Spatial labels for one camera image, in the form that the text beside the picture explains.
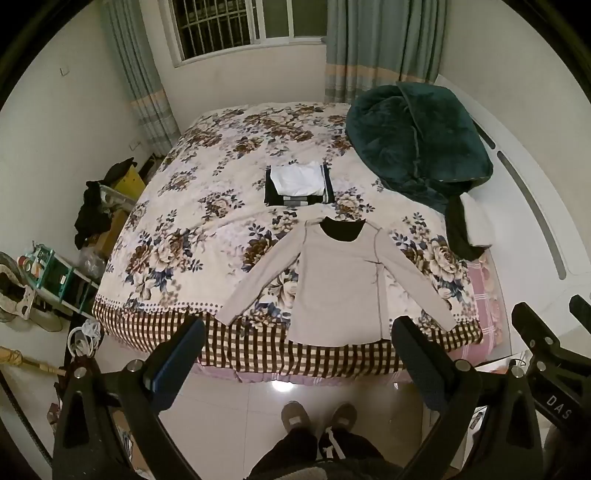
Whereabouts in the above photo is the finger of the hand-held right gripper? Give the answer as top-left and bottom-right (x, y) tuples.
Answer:
(568, 294), (591, 334)
(511, 302), (562, 365)

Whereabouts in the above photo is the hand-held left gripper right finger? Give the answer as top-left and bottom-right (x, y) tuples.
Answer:
(390, 316), (544, 480)

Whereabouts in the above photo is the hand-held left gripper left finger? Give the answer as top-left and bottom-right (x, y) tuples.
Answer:
(52, 318), (205, 480)

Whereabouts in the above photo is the grey long-sleeve shirt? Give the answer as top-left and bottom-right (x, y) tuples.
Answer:
(216, 217), (458, 347)

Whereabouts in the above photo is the black clothes pile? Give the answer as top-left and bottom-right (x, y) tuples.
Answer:
(74, 158), (136, 248)

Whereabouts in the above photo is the person's right shoe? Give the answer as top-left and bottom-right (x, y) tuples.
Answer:
(328, 403), (358, 433)

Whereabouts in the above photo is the person's shoe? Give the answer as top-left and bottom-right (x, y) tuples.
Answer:
(328, 403), (358, 433)
(280, 401), (313, 433)

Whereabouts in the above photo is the person's right leg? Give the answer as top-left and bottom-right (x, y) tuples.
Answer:
(318, 427), (387, 464)

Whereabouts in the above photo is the person's leg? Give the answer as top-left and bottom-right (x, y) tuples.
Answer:
(318, 427), (387, 464)
(248, 427), (320, 469)

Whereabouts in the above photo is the white curved headboard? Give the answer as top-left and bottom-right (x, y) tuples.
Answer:
(433, 74), (591, 366)

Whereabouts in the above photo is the black and white garment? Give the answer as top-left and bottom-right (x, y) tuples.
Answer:
(444, 191), (498, 261)

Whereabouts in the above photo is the clear plastic bag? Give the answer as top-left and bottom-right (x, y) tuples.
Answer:
(78, 249), (107, 281)

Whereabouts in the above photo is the person's left shoe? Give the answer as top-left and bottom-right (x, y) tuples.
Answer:
(280, 401), (313, 433)

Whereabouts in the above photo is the person's left leg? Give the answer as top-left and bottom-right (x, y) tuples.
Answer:
(248, 427), (320, 469)

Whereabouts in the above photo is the cardboard box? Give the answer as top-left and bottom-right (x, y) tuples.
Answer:
(93, 210), (130, 257)

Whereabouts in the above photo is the green shelf rack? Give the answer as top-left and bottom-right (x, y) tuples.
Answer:
(24, 246), (100, 320)

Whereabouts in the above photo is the bed with floral cover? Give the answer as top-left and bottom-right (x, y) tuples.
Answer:
(91, 102), (484, 380)

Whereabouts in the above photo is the yellow box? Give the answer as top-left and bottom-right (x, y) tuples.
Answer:
(112, 166), (148, 202)

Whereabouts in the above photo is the dark striped folded garment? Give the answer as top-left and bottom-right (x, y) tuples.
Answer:
(263, 163), (336, 208)

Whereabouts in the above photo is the white folded garment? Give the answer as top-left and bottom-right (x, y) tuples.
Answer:
(270, 162), (327, 197)

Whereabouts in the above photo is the dark green plush blanket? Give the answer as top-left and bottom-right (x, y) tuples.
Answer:
(345, 82), (494, 213)

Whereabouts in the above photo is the grey-green curtain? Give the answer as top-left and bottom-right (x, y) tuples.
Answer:
(324, 0), (445, 105)
(99, 0), (182, 158)

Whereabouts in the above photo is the barred window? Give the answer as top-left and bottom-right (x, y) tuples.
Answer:
(159, 0), (329, 64)

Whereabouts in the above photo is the white coiled cable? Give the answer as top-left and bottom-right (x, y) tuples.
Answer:
(67, 320), (103, 359)

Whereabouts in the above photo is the wooden broom handle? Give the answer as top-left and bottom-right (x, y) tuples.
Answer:
(0, 346), (68, 377)

